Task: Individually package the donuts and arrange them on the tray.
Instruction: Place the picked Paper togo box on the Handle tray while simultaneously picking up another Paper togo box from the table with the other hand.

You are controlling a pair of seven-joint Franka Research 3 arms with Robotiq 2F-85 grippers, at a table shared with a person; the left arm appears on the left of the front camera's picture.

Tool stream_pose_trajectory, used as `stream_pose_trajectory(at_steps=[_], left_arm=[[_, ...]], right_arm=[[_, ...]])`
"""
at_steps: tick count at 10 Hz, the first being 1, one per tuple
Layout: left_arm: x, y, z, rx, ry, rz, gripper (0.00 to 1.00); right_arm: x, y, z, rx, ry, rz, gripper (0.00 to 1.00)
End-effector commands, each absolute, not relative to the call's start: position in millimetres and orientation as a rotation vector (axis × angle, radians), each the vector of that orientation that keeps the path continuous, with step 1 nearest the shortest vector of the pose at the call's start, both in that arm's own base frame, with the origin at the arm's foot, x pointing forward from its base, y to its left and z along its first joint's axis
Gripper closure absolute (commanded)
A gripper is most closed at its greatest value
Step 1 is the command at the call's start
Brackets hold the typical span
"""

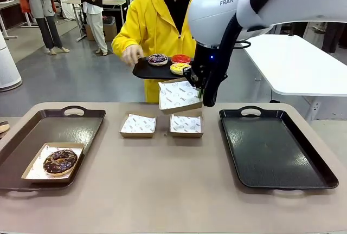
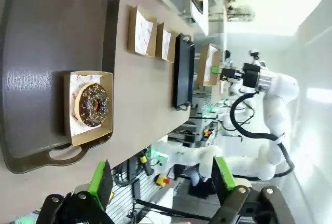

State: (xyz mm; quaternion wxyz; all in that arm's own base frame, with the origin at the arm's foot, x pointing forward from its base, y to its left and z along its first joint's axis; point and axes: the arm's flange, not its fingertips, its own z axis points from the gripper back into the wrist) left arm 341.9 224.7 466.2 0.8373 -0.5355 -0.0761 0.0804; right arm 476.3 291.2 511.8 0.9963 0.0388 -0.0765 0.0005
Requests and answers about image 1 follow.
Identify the large kraft paper box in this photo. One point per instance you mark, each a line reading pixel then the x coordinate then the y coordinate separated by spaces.
pixel 54 178
pixel 184 108

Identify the white cylinder stand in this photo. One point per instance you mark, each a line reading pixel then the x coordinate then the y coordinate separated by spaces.
pixel 8 66

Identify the black serving tray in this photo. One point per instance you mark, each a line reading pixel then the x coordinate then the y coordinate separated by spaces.
pixel 149 72

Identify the large white table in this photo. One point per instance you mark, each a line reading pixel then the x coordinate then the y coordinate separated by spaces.
pixel 298 63

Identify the yellow sprinkled donut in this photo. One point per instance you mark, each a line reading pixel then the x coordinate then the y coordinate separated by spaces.
pixel 179 68

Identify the chocolate sprinkled donut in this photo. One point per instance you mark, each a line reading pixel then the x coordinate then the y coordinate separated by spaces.
pixel 60 163

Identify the red glazed donut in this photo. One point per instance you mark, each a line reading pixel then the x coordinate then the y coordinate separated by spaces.
pixel 180 58

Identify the mannequin with beige trousers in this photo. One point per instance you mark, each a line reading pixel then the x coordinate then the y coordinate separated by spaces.
pixel 95 25

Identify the small kraft paper box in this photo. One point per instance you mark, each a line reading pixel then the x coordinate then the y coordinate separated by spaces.
pixel 187 134
pixel 138 134

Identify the person's right hand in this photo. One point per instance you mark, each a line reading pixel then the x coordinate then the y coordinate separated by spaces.
pixel 132 54

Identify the brown cardboard carton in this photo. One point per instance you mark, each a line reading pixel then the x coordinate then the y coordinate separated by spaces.
pixel 109 32

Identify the person in yellow hoodie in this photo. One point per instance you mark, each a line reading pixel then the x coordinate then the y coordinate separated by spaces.
pixel 151 22

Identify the white printed paper liner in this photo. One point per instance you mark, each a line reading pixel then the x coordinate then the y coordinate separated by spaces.
pixel 138 124
pixel 186 124
pixel 176 93
pixel 38 171

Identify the grey background desk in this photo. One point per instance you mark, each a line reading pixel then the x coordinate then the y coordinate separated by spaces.
pixel 76 1

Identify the brown plastic tray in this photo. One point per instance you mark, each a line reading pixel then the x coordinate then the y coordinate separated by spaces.
pixel 32 131

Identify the mannequin with grey trousers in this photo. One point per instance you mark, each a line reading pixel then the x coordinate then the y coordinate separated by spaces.
pixel 40 3

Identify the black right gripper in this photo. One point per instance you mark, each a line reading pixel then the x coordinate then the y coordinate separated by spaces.
pixel 204 60

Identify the person's right forearm yellow sleeve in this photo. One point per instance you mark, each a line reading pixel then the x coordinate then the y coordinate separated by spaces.
pixel 122 41

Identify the wooden background table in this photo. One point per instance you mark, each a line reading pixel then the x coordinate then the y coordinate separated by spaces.
pixel 8 4

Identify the purple sprinkled donut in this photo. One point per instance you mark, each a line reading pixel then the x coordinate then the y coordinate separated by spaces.
pixel 157 59

